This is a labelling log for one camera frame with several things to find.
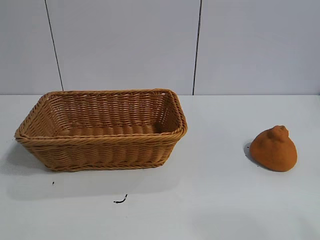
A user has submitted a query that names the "orange-brown bread roll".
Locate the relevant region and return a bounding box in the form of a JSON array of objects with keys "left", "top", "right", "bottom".
[{"left": 249, "top": 125, "right": 299, "bottom": 173}]

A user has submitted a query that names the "brown woven wicker basket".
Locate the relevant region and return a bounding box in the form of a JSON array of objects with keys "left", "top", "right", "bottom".
[{"left": 14, "top": 87, "right": 189, "bottom": 172}]

